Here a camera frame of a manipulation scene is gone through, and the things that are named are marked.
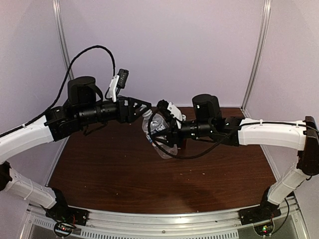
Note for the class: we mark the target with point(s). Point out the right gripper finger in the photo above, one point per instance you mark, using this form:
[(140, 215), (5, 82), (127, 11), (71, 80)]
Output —
[(168, 118), (158, 138)]

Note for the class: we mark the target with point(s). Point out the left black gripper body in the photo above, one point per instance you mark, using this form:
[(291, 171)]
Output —
[(123, 116)]

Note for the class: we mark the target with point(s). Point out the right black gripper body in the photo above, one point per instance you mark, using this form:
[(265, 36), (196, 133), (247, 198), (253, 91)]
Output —
[(179, 139)]

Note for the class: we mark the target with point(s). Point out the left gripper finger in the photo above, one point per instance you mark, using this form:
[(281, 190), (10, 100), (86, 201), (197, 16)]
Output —
[(134, 115), (138, 106)]

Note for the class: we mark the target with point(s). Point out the white water bottle cap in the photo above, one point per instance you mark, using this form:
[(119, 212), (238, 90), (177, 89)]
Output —
[(147, 114)]

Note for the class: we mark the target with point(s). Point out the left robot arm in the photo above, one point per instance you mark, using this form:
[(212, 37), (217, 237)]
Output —
[(79, 111)]

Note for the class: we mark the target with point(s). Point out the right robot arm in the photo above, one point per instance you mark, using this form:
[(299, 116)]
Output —
[(301, 135)]

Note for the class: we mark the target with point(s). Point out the right circuit board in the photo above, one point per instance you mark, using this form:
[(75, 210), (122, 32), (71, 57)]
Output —
[(264, 230)]

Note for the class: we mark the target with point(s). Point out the circuit board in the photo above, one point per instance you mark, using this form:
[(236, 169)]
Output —
[(264, 230), (63, 230)]

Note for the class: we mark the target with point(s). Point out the left circuit board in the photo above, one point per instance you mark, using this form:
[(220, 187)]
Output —
[(63, 230)]

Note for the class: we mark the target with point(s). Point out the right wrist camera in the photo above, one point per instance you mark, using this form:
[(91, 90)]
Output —
[(176, 114)]

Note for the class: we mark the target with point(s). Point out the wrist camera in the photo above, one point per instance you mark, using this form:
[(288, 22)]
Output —
[(117, 83), (176, 114)]

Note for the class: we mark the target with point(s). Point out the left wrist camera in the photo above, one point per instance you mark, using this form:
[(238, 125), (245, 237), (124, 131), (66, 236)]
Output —
[(117, 83)]

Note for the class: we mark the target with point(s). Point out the front aluminium rail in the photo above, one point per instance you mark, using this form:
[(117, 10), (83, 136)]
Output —
[(224, 224)]

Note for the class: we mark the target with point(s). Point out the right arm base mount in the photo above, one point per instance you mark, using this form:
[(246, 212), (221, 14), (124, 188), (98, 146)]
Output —
[(259, 213)]

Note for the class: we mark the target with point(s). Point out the left aluminium frame post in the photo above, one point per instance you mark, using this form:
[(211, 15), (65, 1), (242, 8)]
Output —
[(60, 32)]

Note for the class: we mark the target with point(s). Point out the aluminium frame post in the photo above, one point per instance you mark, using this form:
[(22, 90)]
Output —
[(60, 32), (264, 26)]

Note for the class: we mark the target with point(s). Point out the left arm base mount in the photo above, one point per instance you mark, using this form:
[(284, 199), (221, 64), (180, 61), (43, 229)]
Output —
[(62, 212)]

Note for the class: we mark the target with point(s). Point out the right aluminium frame post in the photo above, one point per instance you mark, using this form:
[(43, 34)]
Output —
[(264, 26)]

